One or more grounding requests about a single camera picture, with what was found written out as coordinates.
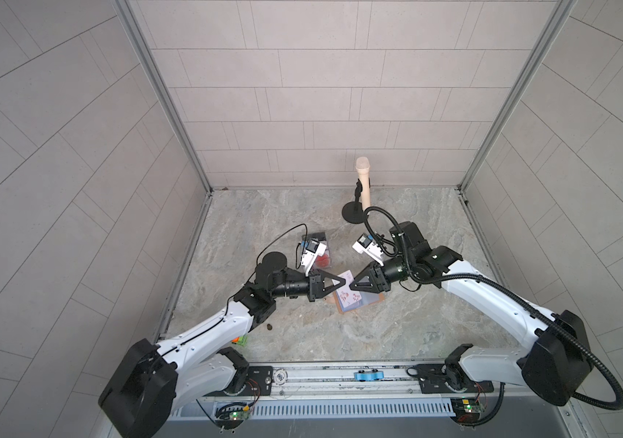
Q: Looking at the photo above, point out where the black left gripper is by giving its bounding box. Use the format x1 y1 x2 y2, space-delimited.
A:
266 269 342 307

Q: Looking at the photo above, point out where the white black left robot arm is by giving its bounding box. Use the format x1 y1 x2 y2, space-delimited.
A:
98 252 346 437

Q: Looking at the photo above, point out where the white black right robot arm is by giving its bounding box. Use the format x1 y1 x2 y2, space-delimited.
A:
350 222 593 406

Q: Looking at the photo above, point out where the clear plastic package box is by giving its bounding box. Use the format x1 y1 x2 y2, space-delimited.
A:
300 232 331 274

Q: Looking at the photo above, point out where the black round microphone stand base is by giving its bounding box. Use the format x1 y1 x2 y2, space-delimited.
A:
342 179 371 224

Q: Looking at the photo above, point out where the orange green toy car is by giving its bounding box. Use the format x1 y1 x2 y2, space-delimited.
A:
232 335 249 347

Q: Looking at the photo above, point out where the beige microphone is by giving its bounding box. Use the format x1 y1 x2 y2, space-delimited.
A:
355 156 372 210

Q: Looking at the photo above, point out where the white ventilation grille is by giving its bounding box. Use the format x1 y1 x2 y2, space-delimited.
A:
168 398 455 421

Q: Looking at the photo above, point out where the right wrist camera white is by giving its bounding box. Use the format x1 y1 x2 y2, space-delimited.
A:
353 234 384 266

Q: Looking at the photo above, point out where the blue clip on rail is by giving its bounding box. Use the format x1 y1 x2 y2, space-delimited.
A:
354 369 384 381

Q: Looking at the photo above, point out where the aluminium front rail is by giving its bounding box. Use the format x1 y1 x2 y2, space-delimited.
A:
173 358 564 406

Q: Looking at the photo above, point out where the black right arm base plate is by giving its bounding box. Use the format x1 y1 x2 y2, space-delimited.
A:
406 363 495 394

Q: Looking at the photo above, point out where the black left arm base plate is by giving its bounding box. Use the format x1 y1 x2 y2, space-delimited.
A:
205 365 273 397

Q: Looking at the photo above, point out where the black corrugated cable conduit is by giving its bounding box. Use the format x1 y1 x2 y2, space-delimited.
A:
362 206 623 412

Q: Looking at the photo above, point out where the right circuit board with wires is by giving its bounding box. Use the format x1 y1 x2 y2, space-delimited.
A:
450 398 487 425

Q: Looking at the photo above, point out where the circuit board with wires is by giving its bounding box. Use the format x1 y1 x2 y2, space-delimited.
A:
450 398 487 425
214 403 253 430

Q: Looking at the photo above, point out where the left circuit board with wires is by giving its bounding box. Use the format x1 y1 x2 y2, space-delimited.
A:
214 403 253 430

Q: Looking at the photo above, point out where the aluminium corner frame post right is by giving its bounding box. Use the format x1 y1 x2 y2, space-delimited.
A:
457 0 577 193

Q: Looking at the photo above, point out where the aluminium corner frame post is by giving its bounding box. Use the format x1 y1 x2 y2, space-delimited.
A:
114 0 214 197
457 0 577 193

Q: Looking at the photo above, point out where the aluminium corner frame post left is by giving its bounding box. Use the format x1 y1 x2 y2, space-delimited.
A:
114 0 214 197

